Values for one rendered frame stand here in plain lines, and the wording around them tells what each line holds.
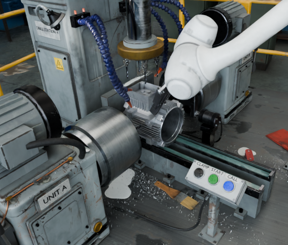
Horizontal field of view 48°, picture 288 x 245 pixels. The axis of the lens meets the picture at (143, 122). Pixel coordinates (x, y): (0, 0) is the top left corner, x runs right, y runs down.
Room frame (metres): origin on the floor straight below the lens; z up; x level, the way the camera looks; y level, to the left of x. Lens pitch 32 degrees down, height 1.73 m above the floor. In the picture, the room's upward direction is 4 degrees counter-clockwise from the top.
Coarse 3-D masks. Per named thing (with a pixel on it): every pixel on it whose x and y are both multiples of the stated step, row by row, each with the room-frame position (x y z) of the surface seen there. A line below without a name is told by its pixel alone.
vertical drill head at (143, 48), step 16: (128, 0) 1.19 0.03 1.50; (144, 0) 1.18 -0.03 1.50; (128, 16) 1.19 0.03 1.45; (144, 16) 1.18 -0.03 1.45; (128, 32) 1.20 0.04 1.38; (144, 32) 1.18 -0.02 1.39; (128, 48) 1.17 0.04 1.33; (144, 48) 1.16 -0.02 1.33; (160, 48) 1.17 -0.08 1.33; (144, 64) 1.15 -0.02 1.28
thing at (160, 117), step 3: (126, 102) 1.20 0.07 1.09; (177, 102) 1.17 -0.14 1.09; (123, 105) 1.20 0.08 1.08; (126, 105) 1.19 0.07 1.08; (177, 105) 1.16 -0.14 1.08; (180, 105) 1.16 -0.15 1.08; (129, 108) 1.19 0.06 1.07; (159, 114) 1.08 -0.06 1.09; (159, 117) 1.07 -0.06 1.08; (162, 117) 1.07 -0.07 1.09; (159, 120) 1.06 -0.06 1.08; (162, 120) 1.07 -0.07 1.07; (180, 132) 1.16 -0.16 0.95; (159, 144) 1.07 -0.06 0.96; (162, 144) 1.07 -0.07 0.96
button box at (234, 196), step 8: (192, 168) 0.78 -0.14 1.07; (208, 168) 0.76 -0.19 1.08; (192, 176) 0.76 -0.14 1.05; (208, 176) 0.74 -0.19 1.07; (224, 176) 0.72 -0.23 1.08; (232, 176) 0.71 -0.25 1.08; (192, 184) 0.77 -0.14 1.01; (200, 184) 0.73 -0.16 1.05; (208, 184) 0.72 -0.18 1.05; (216, 184) 0.71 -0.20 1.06; (240, 184) 0.69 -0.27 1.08; (216, 192) 0.69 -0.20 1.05; (224, 192) 0.68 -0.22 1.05; (232, 192) 0.67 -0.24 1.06; (240, 192) 0.67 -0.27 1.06; (232, 200) 0.66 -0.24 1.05
